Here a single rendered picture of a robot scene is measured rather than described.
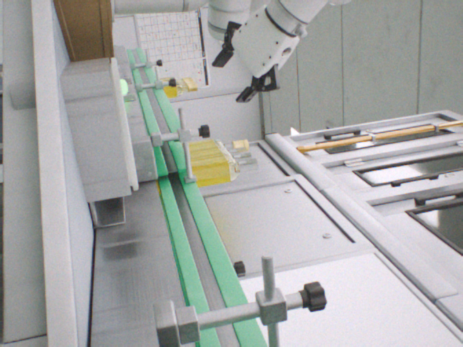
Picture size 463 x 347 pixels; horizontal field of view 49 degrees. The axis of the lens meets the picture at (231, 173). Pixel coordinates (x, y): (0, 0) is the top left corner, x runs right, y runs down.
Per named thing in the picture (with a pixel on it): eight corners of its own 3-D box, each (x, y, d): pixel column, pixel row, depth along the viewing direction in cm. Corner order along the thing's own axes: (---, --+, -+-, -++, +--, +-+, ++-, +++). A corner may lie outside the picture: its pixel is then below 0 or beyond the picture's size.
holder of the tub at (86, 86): (92, 230, 91) (136, 222, 92) (58, 77, 81) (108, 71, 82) (95, 194, 107) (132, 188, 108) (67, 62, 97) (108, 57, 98)
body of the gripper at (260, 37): (313, 39, 91) (273, 82, 97) (282, -1, 94) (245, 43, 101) (290, 34, 85) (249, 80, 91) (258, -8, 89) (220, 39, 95)
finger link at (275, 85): (291, 78, 91) (270, 97, 94) (269, 45, 93) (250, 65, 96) (287, 78, 90) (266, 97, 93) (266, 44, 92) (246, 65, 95)
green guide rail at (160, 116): (152, 146, 112) (188, 140, 113) (151, 141, 112) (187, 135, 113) (126, 51, 272) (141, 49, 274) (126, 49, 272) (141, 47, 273)
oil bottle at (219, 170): (157, 195, 125) (242, 180, 128) (153, 174, 123) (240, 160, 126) (155, 187, 130) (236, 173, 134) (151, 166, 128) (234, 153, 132)
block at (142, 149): (126, 186, 109) (158, 181, 110) (118, 144, 106) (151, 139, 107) (125, 180, 112) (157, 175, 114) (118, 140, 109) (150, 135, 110)
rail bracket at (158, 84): (135, 93, 162) (177, 87, 164) (131, 70, 159) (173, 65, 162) (134, 91, 166) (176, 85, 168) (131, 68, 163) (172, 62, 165)
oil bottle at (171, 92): (136, 103, 224) (198, 94, 228) (134, 90, 221) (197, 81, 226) (135, 100, 229) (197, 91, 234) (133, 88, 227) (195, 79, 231)
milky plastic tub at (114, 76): (89, 203, 89) (139, 195, 91) (61, 76, 81) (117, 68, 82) (92, 170, 105) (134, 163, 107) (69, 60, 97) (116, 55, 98)
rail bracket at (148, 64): (129, 71, 204) (162, 66, 206) (127, 52, 201) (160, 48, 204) (129, 69, 208) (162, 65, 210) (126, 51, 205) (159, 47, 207)
